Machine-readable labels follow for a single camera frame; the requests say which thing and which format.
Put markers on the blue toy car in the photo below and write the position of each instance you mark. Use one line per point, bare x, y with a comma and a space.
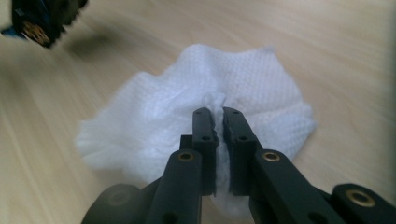
43, 21

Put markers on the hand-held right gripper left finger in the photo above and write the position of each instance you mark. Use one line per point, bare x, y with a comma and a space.
205, 143

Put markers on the white wet wipe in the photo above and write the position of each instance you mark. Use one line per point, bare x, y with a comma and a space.
155, 118

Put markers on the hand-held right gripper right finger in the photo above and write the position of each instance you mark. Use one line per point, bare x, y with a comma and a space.
239, 146

